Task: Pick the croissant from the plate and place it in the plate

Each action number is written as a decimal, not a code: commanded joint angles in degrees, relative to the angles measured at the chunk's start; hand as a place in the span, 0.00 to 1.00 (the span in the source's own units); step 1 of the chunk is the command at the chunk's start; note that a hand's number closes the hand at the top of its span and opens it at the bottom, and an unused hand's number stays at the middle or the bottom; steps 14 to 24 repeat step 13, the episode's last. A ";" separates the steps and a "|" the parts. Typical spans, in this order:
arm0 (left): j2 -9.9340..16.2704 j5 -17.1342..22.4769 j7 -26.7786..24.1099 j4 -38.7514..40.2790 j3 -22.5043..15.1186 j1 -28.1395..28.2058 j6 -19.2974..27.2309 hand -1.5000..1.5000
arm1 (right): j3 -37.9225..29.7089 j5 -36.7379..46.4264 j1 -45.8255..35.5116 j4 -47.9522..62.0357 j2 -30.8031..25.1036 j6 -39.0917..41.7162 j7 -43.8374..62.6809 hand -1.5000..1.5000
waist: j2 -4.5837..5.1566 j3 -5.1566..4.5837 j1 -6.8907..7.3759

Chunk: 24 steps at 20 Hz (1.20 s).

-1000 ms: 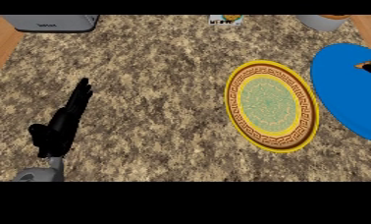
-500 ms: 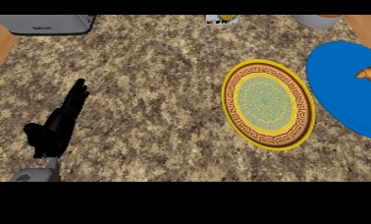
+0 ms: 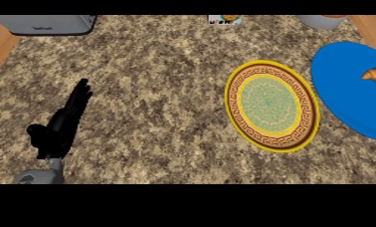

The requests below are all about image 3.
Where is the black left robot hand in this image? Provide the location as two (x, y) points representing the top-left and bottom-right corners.
(25, 78), (94, 161)

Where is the yellow patterned plate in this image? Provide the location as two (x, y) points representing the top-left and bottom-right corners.
(222, 59), (321, 154)

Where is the blue plate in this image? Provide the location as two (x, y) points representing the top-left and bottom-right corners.
(309, 41), (376, 137)

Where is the brown croissant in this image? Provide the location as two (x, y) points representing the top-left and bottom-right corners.
(360, 67), (376, 82)

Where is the grey appliance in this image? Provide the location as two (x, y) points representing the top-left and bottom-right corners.
(0, 14), (99, 37)

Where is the white printed box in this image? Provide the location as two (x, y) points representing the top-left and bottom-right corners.
(206, 14), (243, 27)

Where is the grey round container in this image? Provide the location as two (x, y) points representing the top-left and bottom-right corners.
(293, 14), (349, 32)

